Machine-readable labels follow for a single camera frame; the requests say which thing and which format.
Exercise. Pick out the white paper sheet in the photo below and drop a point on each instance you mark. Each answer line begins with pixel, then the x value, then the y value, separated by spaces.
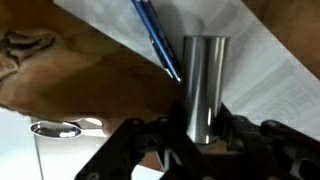
pixel 262 79

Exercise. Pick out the blue pen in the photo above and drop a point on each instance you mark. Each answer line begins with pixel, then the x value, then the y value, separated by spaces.
pixel 158 38

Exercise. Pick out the white board on table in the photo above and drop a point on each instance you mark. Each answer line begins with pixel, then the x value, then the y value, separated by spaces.
pixel 25 156

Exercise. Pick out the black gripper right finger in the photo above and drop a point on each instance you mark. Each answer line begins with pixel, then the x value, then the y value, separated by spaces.
pixel 272 149

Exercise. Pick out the metal cylinder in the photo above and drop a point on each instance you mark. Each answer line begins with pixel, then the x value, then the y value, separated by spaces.
pixel 203 58

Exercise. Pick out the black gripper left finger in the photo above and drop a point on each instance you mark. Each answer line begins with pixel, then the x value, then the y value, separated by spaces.
pixel 166 136

